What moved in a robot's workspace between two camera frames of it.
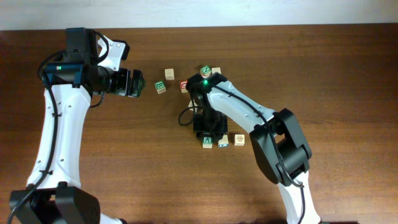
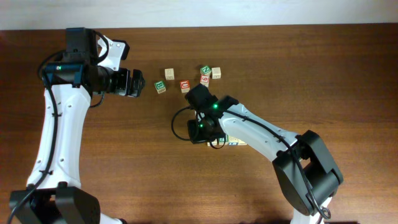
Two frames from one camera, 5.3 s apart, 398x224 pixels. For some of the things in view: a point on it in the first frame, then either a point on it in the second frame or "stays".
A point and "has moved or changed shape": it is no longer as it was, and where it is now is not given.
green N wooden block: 206,70 stays
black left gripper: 137,83 stays
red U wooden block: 183,86 stays
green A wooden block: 207,142 has moved or changed shape
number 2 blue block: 224,143 has moved or changed shape
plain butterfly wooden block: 216,70 stays
